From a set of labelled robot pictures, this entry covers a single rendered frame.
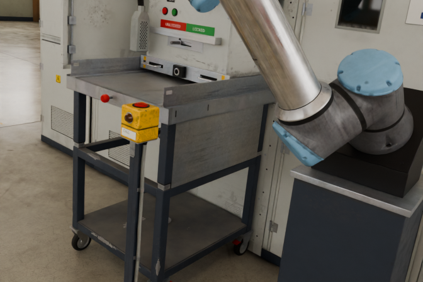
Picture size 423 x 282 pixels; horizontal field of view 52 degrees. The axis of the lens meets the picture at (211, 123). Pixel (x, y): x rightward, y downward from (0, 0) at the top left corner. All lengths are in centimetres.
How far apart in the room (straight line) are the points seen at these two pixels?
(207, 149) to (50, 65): 191
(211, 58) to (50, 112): 189
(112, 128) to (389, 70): 204
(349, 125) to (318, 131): 8
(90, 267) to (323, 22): 147
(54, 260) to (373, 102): 160
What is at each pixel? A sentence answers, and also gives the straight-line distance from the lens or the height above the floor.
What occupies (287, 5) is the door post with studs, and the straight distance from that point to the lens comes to 197.
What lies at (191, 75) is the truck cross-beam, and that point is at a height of 89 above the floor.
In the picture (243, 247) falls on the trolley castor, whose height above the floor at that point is 5.
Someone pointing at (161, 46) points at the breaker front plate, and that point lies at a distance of 202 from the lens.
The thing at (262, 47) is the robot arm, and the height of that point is 113.
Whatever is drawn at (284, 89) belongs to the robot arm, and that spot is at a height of 104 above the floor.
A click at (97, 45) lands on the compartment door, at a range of 218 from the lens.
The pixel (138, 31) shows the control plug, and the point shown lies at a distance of 198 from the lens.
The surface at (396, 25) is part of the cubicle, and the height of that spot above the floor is 119.
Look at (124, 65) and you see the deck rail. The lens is 207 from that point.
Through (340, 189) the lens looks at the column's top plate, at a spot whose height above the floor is 74.
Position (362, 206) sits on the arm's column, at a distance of 129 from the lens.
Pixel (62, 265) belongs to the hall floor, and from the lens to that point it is 217.
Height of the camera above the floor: 122
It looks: 16 degrees down
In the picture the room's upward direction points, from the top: 6 degrees clockwise
